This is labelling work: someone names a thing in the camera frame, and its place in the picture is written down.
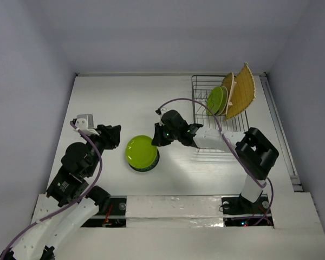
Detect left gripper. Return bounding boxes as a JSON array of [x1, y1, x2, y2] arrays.
[[82, 123, 121, 176]]

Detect blue floral plate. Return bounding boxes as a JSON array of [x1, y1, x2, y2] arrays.
[[129, 152, 160, 172]]

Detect grey green plate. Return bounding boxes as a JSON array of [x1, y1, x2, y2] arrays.
[[217, 86, 228, 116]]

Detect small bamboo tray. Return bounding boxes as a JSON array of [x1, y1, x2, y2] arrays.
[[222, 72, 237, 115]]

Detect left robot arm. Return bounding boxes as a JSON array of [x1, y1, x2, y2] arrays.
[[0, 119, 121, 259]]

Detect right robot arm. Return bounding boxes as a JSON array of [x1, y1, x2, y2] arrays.
[[152, 109, 279, 216]]

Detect large bamboo tray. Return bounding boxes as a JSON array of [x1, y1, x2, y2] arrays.
[[226, 62, 256, 120]]

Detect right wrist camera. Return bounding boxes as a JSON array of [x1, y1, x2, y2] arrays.
[[155, 107, 168, 116]]

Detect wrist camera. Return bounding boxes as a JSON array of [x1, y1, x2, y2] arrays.
[[73, 114, 94, 132], [155, 107, 168, 116]]

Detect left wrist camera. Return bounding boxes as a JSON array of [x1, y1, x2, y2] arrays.
[[73, 114, 94, 132]]

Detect wire dish rack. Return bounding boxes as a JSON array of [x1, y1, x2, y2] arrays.
[[191, 75, 250, 151]]

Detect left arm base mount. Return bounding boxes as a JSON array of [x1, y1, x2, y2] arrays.
[[81, 196, 127, 228]]

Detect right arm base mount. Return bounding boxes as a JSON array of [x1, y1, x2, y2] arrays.
[[219, 196, 274, 227]]

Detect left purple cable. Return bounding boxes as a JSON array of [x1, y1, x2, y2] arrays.
[[0, 121, 103, 258]]

